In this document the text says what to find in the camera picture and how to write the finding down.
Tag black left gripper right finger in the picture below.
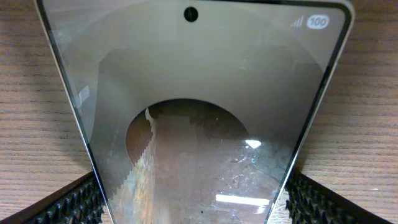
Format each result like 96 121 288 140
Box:
285 172 392 224

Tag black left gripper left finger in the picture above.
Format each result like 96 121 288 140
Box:
1 172 105 224

